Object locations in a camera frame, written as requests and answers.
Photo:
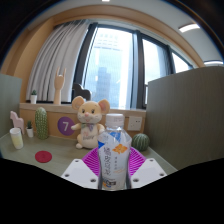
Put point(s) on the round purple sticker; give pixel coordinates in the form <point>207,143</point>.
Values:
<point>65,126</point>

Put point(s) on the tall green plush cactus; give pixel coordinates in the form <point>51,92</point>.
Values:
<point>41,123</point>

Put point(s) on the green desk partition panel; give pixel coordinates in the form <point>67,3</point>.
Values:
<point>186,113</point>
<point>10,100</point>

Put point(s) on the light grey curtain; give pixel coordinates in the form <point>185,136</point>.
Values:
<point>56,60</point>

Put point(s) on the wooden hand model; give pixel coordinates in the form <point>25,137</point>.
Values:
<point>59,85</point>

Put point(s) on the beige mouse plush toy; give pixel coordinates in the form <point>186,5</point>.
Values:
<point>88,116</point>

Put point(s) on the white wall socket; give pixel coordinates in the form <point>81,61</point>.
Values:
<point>135,123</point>

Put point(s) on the ceiling lights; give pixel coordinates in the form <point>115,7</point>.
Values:
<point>189,27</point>

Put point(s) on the flat round red coaster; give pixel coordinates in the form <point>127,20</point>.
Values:
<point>43,156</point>

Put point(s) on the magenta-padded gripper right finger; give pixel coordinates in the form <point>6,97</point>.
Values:
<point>148,171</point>

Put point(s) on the white and yellow cup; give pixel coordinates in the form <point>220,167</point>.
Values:
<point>16,140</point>

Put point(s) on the small succulent in white pot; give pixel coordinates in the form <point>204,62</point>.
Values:
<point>33,98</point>
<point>30,132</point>

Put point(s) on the wooden window ledge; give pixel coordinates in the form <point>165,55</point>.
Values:
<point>52,127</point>

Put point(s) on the clear plastic drink bottle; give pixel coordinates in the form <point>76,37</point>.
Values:
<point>113,156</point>

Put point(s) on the dark-framed window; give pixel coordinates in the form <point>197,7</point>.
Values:
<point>110,66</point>

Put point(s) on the pink wooden horse figure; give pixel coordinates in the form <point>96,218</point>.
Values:
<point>16,120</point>

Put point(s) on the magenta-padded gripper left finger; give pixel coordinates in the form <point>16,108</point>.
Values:
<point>78,171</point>

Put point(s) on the round green plush cactus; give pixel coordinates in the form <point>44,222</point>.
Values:
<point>141,142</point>

